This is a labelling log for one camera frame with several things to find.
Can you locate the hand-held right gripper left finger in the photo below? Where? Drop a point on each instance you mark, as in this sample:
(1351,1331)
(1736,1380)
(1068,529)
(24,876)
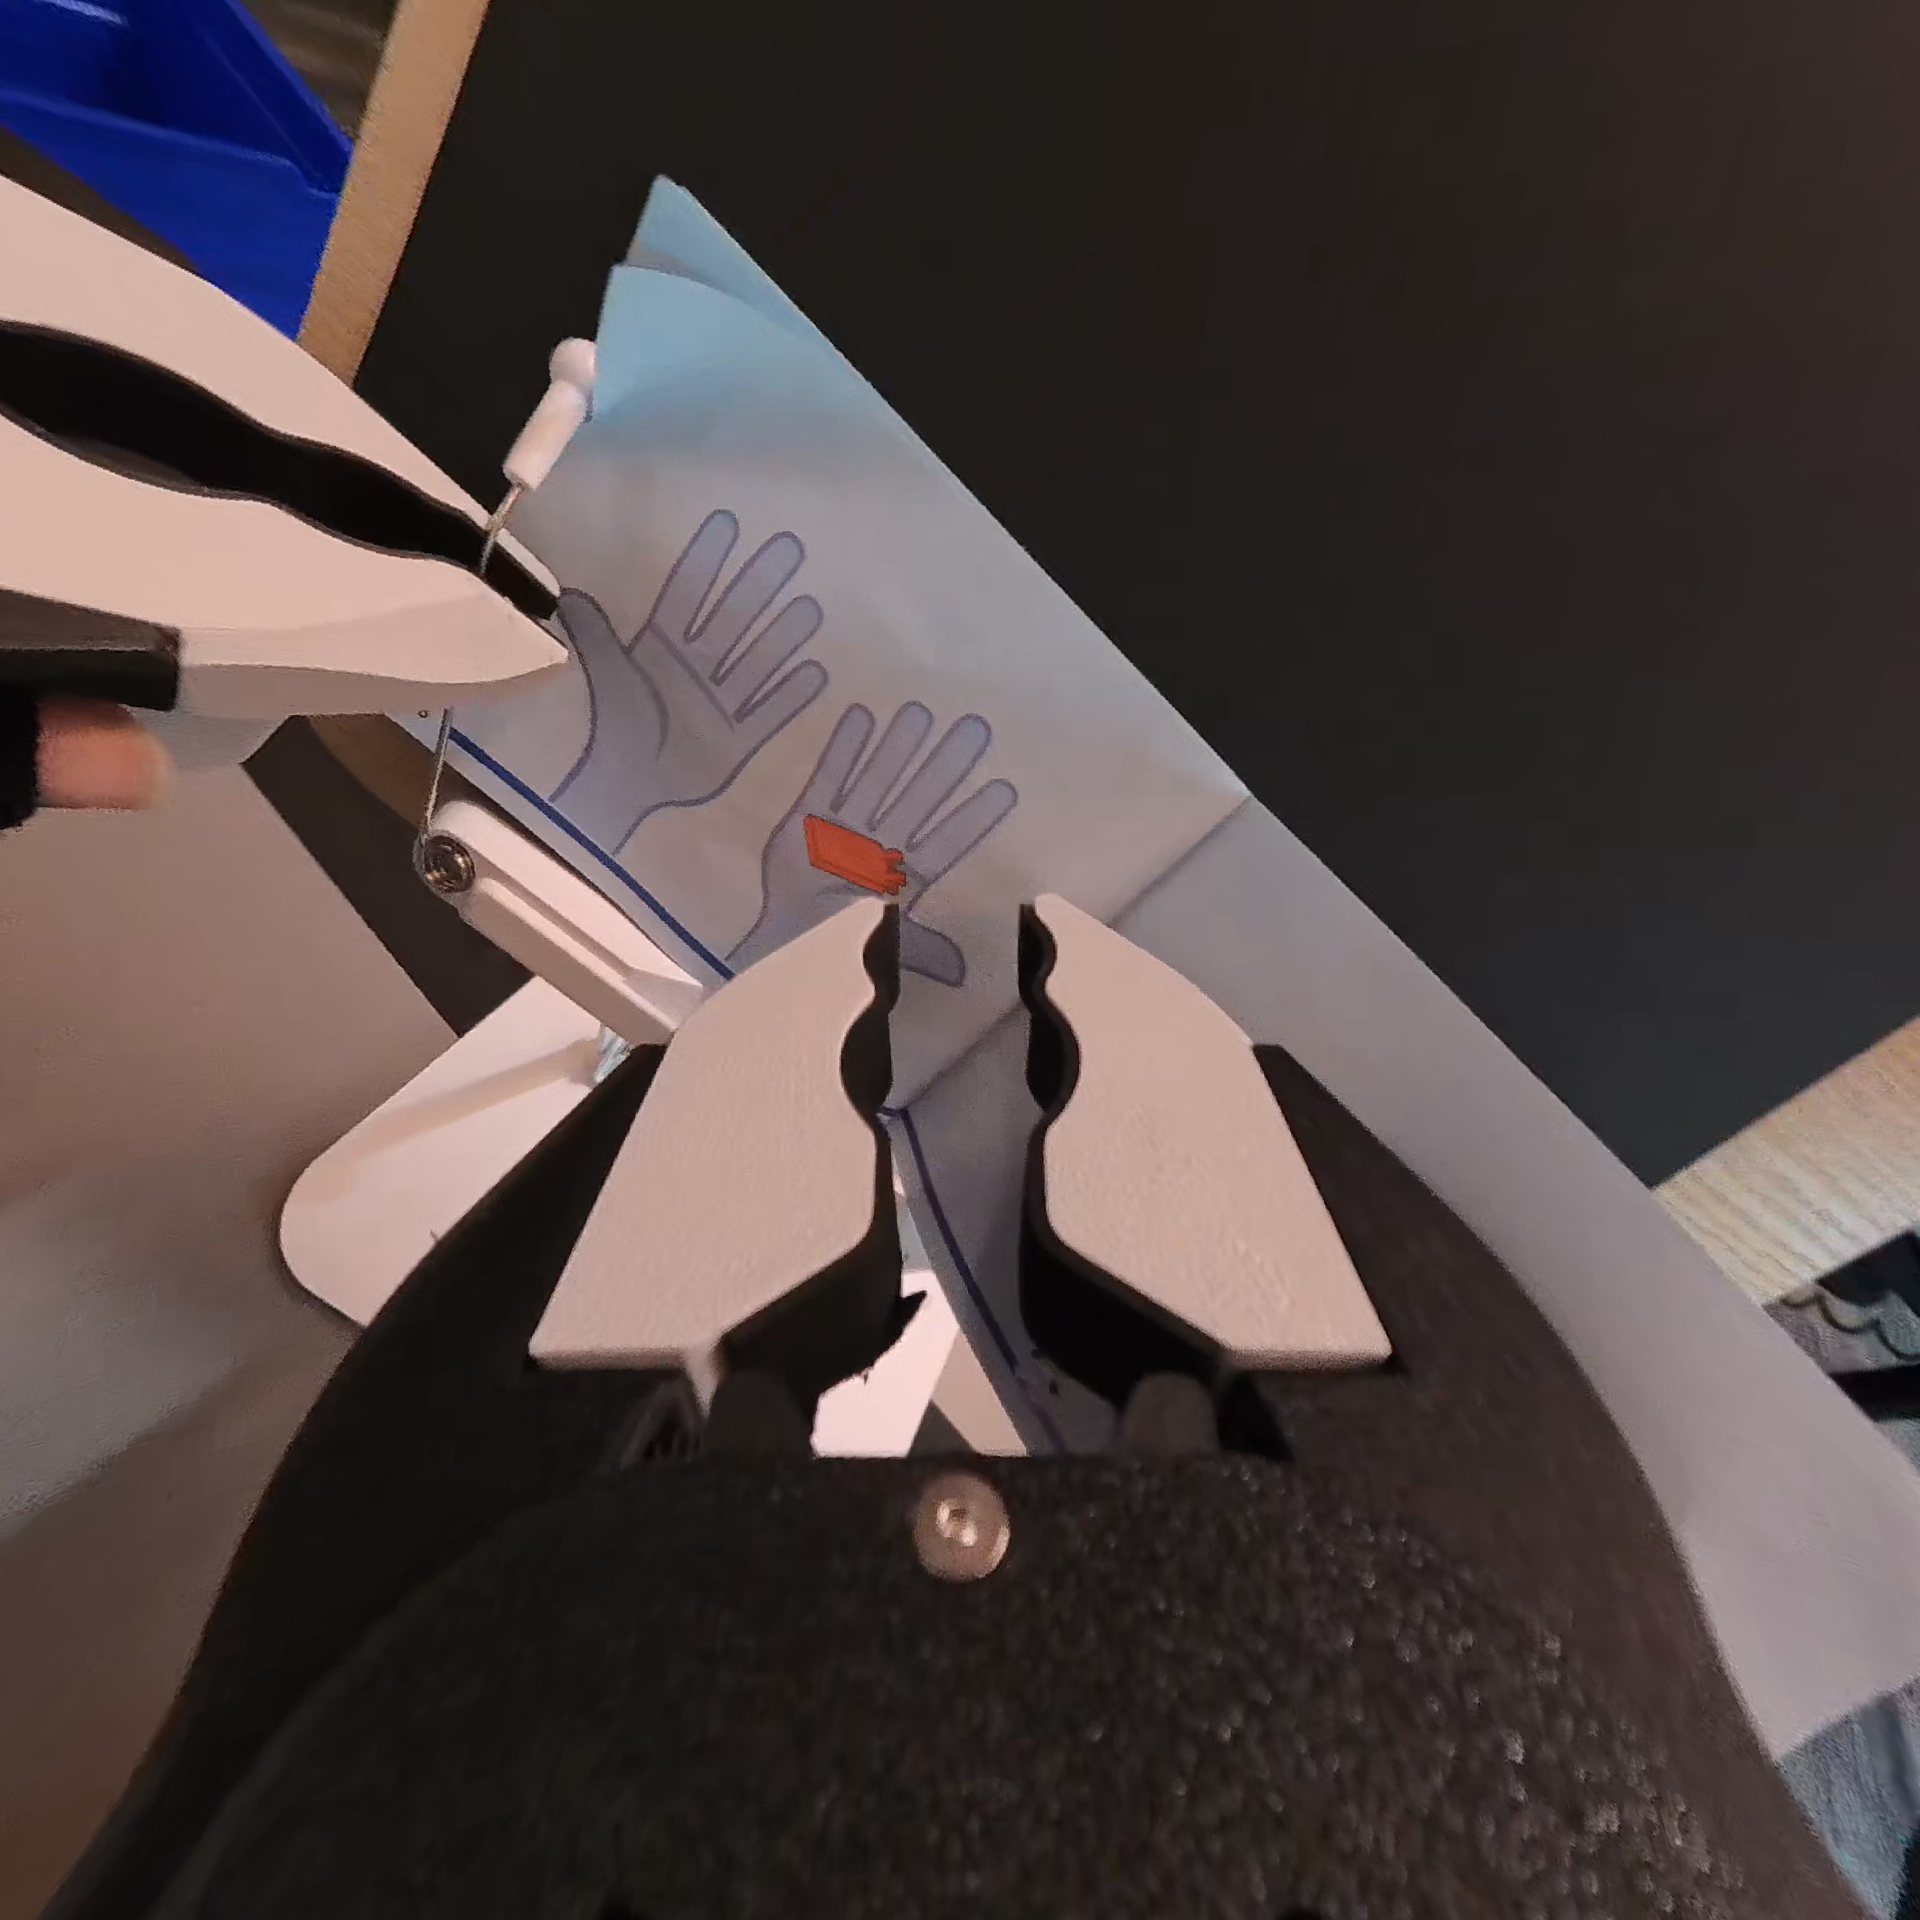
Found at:
(724,1185)

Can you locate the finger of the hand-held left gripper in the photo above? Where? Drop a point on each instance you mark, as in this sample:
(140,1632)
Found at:
(181,315)
(330,631)

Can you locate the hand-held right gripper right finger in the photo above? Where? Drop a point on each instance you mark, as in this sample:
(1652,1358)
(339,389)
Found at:
(1216,1185)

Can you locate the white book stand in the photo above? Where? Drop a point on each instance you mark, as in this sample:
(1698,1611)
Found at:
(420,1185)

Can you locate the instruction booklet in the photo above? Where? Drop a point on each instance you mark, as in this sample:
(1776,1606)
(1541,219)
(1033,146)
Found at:
(1050,692)

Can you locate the person's left hand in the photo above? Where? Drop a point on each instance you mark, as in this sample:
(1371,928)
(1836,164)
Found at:
(106,766)

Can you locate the blue storage bin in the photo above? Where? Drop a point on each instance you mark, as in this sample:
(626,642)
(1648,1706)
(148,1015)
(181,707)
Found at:
(150,121)

